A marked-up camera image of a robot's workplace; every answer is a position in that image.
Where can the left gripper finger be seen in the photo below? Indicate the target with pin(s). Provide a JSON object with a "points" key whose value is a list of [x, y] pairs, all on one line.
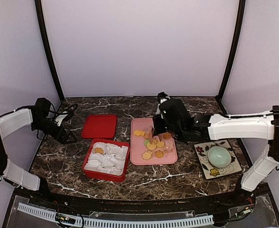
{"points": [[70, 135], [69, 140]]}

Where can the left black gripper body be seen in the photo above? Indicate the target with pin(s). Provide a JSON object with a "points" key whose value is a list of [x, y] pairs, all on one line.
{"points": [[43, 126]]}

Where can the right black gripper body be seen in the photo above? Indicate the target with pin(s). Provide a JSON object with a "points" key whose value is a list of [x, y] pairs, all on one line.
{"points": [[159, 128]]}

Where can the flower cookie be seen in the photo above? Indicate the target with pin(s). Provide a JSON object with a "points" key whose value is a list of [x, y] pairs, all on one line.
{"points": [[147, 155], [99, 150]]}

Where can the round tan cookie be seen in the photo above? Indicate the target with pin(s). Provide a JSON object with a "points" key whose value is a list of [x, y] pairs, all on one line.
{"points": [[147, 136]]}

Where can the swirl butter cookie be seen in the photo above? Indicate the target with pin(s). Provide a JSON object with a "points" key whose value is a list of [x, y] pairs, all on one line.
{"points": [[152, 145]]}

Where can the red cookie box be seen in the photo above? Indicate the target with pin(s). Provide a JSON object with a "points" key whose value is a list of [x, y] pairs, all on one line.
{"points": [[107, 177]]}

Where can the metal serving tongs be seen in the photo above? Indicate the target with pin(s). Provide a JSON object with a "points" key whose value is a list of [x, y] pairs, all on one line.
{"points": [[159, 123]]}

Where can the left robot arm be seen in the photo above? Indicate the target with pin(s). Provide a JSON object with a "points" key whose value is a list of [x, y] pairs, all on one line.
{"points": [[9, 124]]}

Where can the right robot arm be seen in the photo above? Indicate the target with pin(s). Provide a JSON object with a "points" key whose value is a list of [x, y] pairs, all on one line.
{"points": [[201, 128]]}

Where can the swirl cookie right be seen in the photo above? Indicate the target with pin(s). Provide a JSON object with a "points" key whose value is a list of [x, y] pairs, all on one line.
{"points": [[167, 136]]}

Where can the clear wrapped star candies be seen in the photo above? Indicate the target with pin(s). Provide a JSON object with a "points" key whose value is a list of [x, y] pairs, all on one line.
{"points": [[168, 148]]}

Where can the red box lid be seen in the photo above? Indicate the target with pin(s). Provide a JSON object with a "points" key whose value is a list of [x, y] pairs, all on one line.
{"points": [[100, 126]]}

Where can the round waffle cookie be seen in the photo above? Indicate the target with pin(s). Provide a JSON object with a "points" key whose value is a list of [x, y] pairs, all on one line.
{"points": [[160, 144]]}

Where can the round orange cookie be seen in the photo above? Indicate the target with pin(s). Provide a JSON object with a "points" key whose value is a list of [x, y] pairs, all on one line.
{"points": [[159, 154]]}

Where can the green round cookie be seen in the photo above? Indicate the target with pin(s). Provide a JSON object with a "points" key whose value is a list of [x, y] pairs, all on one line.
{"points": [[146, 143]]}

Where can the fish shaped cookie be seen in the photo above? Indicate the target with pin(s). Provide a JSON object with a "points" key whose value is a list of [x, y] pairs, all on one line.
{"points": [[139, 133]]}

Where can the light green bowl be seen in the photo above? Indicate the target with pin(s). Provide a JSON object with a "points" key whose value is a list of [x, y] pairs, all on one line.
{"points": [[219, 157]]}

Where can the floral square plate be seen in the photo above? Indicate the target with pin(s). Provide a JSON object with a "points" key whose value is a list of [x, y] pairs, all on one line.
{"points": [[210, 171]]}

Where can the white paper cupcake liners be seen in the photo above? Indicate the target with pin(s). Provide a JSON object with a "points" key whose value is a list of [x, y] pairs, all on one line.
{"points": [[111, 162]]}

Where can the pink tray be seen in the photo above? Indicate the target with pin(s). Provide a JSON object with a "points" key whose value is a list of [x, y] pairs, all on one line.
{"points": [[138, 147]]}

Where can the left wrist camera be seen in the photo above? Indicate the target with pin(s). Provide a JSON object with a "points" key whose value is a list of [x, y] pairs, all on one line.
{"points": [[44, 104]]}

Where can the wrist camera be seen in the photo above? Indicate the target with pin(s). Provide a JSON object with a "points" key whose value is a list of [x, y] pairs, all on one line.
{"points": [[44, 104], [174, 110]]}

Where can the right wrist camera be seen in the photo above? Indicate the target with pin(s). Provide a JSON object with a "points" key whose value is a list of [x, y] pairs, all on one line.
{"points": [[174, 110]]}

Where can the white cable duct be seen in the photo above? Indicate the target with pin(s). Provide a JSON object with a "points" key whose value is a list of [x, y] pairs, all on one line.
{"points": [[118, 220]]}

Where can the left black frame post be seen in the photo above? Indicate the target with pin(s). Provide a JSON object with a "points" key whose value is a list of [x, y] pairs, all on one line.
{"points": [[47, 48]]}

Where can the black frame post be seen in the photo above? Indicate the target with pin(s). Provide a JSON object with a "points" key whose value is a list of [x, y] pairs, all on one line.
{"points": [[47, 48], [233, 49]]}

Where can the right black frame post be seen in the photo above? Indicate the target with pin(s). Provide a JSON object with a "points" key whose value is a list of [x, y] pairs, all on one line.
{"points": [[233, 49]]}

